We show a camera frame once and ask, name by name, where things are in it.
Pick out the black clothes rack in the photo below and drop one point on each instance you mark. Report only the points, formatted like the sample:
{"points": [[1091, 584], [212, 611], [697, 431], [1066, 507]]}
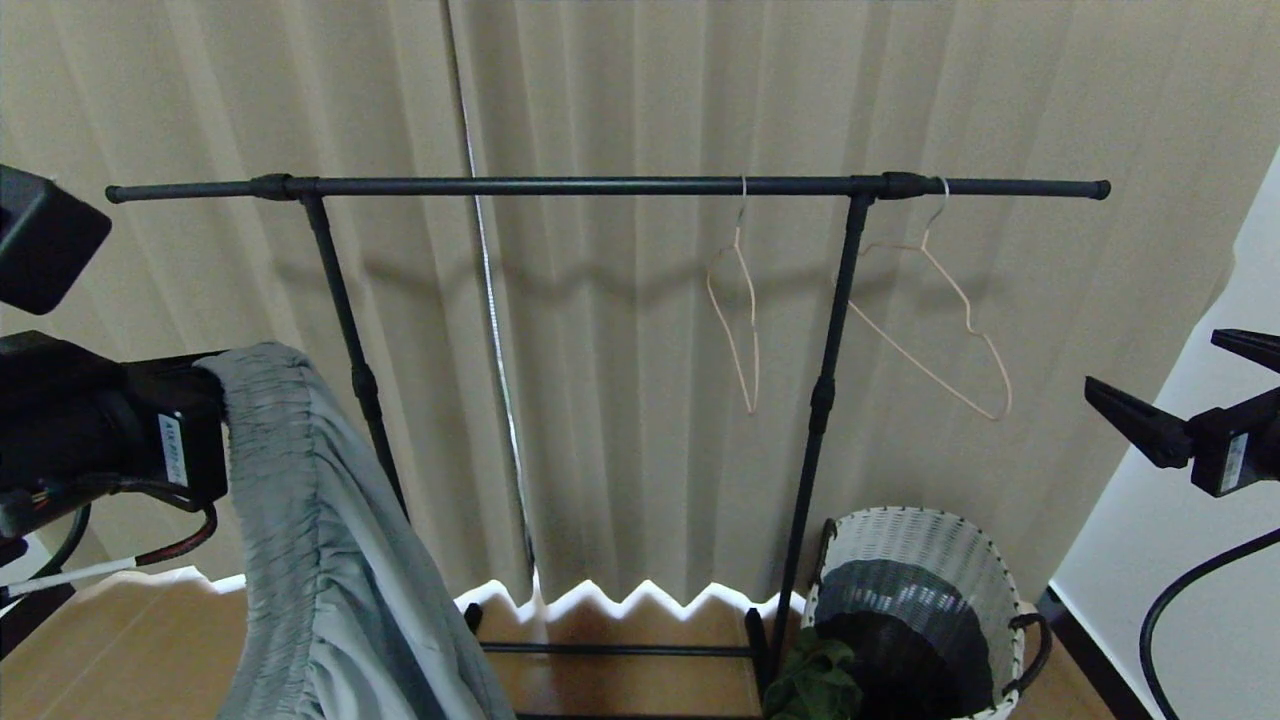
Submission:
{"points": [[600, 186]]}

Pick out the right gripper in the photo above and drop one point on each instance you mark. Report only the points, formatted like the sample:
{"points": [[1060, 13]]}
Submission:
{"points": [[1260, 440]]}

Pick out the pale grey shorts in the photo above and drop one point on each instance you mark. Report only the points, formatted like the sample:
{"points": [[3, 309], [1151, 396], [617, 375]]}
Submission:
{"points": [[330, 560]]}

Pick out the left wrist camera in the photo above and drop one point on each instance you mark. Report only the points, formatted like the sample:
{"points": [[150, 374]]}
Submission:
{"points": [[45, 240]]}

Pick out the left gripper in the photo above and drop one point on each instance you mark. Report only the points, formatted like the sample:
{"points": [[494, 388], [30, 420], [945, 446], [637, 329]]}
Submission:
{"points": [[90, 430]]}

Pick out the green long-sleeved shirt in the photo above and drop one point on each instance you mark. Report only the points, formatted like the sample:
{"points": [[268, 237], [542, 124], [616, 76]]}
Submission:
{"points": [[815, 685]]}

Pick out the white laundry basket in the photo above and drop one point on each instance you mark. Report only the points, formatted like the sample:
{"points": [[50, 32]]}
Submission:
{"points": [[900, 540]]}

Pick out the pink clothes hanger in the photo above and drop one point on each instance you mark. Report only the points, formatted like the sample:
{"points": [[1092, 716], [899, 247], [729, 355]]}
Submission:
{"points": [[920, 362], [755, 370]]}

